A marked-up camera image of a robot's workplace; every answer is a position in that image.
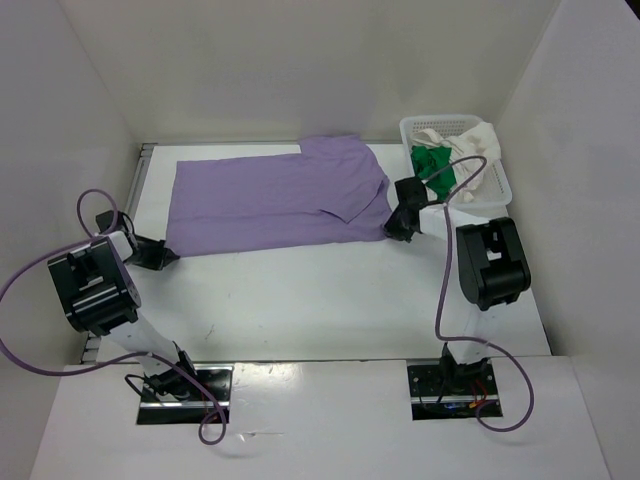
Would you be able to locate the purple t shirt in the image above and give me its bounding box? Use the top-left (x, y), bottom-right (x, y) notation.
top-left (166, 135), bottom-right (391, 257)

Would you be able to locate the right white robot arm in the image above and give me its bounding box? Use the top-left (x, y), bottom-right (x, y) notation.
top-left (383, 205), bottom-right (531, 393)

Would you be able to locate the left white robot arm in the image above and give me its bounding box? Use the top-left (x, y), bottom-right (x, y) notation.
top-left (47, 230), bottom-right (200, 400)

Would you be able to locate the green t shirt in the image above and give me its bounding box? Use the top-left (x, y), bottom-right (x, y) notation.
top-left (411, 145), bottom-right (456, 201)

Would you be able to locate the white plastic basket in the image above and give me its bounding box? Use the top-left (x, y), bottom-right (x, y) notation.
top-left (399, 114), bottom-right (512, 212)

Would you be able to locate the white t shirt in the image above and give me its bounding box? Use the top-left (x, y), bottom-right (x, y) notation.
top-left (410, 122), bottom-right (501, 203)

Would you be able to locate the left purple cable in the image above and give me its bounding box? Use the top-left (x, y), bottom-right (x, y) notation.
top-left (0, 188), bottom-right (225, 445)

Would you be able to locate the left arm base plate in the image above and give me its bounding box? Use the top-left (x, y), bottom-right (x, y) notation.
top-left (129, 364), bottom-right (233, 426)

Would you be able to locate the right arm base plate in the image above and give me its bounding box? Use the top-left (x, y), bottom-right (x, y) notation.
top-left (406, 360), bottom-right (503, 421)

